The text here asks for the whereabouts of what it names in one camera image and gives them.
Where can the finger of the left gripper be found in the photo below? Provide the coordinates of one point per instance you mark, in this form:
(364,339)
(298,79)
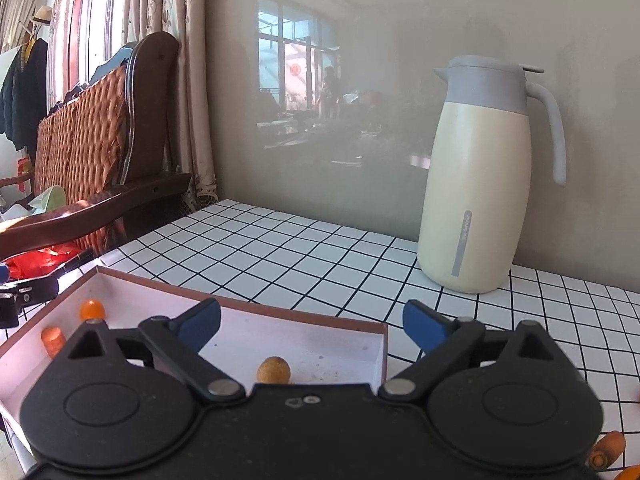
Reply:
(29,292)

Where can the black hanging coat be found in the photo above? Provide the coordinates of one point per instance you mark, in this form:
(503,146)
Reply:
(24,97)

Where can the checkered tablecloth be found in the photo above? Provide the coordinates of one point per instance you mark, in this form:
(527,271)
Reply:
(246,252)

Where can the cream thermos jug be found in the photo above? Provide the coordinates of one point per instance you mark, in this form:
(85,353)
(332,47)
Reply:
(478,183)

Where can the tan longan fruit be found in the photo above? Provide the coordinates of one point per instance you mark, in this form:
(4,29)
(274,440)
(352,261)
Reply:
(274,370)

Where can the red cloth on sofa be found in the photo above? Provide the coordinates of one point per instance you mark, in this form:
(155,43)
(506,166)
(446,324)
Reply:
(40,262)

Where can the green plastic cup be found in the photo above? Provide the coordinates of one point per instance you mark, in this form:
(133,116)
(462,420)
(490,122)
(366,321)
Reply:
(50,199)

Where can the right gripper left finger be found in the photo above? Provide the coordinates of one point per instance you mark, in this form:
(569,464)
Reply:
(177,342)

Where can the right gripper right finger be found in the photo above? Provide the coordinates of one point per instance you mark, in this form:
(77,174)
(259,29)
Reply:
(447,347)

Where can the brown cylinder fruit small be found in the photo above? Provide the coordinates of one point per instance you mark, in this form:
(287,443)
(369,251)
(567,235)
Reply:
(606,451)

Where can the small orange kumquat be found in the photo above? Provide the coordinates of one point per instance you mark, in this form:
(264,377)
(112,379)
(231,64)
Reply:
(91,309)

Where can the wooden sofa with orange cushion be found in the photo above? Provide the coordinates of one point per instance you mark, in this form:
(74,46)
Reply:
(106,149)

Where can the brown shallow cardboard box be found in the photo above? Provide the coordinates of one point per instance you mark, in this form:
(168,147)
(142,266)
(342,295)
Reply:
(106,408)

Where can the orange carrot chunk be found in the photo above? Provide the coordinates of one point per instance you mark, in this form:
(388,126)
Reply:
(53,340)

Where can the straw hat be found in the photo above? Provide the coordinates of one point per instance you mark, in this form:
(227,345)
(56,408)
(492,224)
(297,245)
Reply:
(42,16)

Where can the orange tangerine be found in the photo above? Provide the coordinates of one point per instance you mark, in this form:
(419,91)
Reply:
(629,473)

